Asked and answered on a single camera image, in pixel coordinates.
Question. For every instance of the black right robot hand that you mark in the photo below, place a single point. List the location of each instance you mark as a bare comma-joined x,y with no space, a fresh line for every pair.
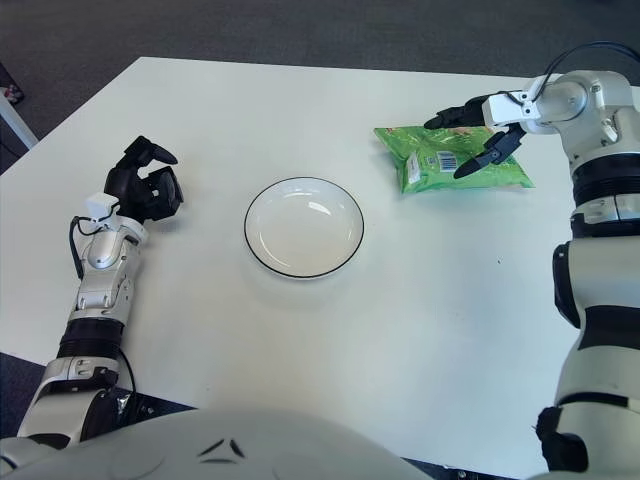
465,112

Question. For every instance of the green snack bag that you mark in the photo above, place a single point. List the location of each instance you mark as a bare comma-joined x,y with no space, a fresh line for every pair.
425,145

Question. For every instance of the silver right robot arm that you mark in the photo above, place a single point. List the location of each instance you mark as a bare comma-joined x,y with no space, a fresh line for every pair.
595,95

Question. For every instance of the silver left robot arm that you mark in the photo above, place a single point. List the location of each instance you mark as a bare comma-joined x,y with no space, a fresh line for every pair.
102,270

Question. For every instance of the white side table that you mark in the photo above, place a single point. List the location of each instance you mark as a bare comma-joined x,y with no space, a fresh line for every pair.
15,122

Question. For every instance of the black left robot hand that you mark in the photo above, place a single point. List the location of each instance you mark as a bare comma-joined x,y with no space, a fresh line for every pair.
122,187

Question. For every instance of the white plate with black rim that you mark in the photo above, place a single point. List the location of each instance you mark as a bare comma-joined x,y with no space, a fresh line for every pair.
300,235

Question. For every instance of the black mesh wastebasket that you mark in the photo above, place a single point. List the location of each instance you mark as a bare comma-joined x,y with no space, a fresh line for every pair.
7,80

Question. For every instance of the grey robot torso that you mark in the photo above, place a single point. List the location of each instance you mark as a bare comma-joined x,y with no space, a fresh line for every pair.
300,445

